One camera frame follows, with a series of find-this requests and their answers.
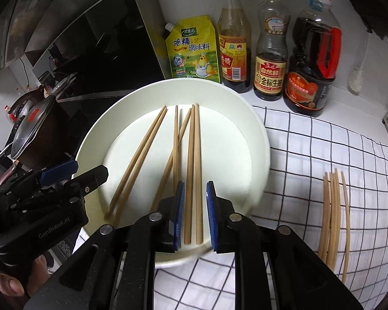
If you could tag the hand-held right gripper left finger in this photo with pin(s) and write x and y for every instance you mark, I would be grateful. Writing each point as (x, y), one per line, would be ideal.
(180, 214)

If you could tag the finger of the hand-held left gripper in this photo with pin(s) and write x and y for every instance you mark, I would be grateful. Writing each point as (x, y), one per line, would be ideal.
(92, 176)
(59, 171)

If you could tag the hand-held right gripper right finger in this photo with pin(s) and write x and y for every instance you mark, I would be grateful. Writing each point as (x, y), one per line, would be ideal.
(213, 216)

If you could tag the round white tray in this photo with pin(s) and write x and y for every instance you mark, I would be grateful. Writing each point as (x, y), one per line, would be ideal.
(232, 155)

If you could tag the bundle of wooden chopsticks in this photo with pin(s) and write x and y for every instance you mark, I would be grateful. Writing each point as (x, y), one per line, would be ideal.
(332, 219)

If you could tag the person's left hand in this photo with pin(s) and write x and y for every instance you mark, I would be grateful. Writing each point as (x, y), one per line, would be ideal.
(35, 274)

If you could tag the dark cooking pot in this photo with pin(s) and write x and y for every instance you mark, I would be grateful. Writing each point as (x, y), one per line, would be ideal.
(61, 129)

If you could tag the glass pot lid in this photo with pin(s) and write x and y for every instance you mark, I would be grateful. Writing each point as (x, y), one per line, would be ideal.
(32, 127)

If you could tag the white black-checked cloth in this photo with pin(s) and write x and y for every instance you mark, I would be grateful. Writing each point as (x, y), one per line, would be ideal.
(310, 142)

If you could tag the black range hood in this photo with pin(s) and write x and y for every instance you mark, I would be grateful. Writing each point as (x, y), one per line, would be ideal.
(84, 32)

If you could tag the yellow-capped soy sauce bottle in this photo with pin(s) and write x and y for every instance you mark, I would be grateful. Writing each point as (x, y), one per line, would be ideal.
(270, 77)

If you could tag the yellow-capped vinegar bottle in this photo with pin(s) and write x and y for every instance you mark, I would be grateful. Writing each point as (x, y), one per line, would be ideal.
(234, 67)

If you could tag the large red-capped soy sauce bottle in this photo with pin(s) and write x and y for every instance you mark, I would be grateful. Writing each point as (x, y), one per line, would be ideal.
(307, 93)

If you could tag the yellow seasoning pouch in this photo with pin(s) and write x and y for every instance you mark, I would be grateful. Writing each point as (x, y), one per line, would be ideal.
(194, 55)

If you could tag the white bottle brush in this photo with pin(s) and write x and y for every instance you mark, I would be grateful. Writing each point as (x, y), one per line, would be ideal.
(355, 80)

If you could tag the dark hanging cloth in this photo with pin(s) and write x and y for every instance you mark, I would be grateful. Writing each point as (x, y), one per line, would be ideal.
(381, 9)

